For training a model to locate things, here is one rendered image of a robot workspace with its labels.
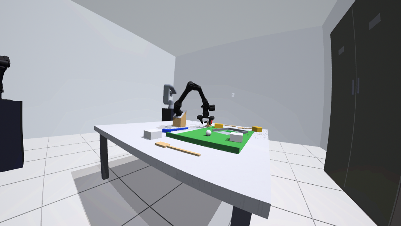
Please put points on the green flat mat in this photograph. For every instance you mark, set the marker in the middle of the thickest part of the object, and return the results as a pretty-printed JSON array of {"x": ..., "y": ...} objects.
[{"x": 217, "y": 137}]

